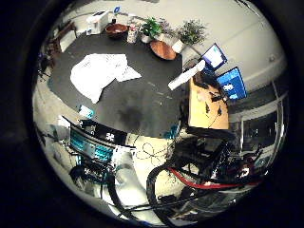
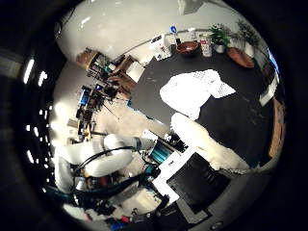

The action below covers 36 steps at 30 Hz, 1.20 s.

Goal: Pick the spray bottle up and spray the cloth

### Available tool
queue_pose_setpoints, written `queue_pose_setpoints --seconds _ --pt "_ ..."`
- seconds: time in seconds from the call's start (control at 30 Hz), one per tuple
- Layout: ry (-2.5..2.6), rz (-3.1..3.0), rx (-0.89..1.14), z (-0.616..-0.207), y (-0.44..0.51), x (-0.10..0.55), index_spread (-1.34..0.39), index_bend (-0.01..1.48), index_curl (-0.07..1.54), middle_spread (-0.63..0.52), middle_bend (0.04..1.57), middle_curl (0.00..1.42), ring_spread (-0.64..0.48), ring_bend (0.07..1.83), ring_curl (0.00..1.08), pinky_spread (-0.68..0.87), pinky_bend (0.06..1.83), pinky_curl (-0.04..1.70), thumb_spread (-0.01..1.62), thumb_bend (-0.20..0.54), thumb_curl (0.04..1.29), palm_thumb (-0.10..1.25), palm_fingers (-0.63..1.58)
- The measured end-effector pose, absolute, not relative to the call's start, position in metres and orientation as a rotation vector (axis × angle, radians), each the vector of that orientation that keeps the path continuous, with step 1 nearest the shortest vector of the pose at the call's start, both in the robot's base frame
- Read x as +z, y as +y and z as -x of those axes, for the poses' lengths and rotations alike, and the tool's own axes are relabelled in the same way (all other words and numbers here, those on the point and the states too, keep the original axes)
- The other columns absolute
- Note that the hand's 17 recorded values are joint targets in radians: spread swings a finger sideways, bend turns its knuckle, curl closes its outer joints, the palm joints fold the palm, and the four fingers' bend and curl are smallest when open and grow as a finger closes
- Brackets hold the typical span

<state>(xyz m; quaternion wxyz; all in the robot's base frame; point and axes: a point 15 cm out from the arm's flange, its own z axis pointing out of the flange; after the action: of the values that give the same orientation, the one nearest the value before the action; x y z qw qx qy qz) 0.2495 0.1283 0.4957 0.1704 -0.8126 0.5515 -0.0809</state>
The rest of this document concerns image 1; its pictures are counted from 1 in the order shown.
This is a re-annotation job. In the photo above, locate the white spray bottle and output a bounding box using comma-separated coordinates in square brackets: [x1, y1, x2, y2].
[167, 59, 207, 91]

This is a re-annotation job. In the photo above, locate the white crumpled cloth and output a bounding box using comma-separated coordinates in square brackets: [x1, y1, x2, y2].
[69, 52, 143, 105]

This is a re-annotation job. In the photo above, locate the light wooden desk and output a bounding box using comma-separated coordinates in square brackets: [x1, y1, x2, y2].
[187, 77, 230, 130]

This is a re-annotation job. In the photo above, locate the small teal box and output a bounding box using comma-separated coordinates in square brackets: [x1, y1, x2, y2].
[78, 104, 95, 120]

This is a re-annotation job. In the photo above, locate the teal and black equipment rack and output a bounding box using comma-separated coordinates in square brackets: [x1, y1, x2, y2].
[62, 115, 137, 168]

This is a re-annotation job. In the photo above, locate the printed can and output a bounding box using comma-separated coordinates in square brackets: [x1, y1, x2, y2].
[126, 23, 141, 45]

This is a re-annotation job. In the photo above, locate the green plant in white pot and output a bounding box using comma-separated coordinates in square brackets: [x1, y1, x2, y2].
[140, 17, 164, 45]

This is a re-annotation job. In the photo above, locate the computer monitor with blue screen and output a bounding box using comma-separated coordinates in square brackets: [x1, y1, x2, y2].
[216, 66, 249, 102]

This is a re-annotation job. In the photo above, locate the purple flower plant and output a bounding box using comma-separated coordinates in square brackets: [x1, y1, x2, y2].
[159, 18, 176, 42]

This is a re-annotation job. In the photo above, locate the bushy plant in white pot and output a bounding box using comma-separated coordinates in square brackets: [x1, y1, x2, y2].
[171, 19, 208, 54]

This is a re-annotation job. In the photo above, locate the dark brown wooden bowl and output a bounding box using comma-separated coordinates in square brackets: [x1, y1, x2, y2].
[104, 23, 129, 40]

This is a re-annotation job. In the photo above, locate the white toaster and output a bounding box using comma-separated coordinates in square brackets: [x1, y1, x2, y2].
[85, 9, 110, 36]

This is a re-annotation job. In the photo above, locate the black looped cable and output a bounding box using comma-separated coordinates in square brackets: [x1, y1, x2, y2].
[132, 135, 174, 168]

